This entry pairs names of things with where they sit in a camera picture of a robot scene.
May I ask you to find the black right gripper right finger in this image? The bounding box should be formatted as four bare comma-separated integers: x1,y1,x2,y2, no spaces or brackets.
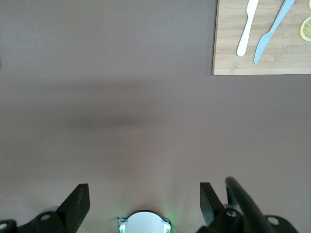
196,182,299,233

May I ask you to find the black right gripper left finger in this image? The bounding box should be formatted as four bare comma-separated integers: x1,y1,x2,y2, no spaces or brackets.
0,183,90,233

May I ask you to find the white plastic knife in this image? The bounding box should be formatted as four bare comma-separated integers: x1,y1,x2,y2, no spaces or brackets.
236,0,259,57

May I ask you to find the grey plastic knife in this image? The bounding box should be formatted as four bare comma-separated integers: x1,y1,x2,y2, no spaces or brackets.
253,0,296,65

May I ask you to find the bamboo cutting board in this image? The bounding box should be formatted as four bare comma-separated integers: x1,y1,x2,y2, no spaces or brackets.
212,0,311,76

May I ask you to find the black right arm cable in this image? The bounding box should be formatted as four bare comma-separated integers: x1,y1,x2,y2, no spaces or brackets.
225,176,280,233

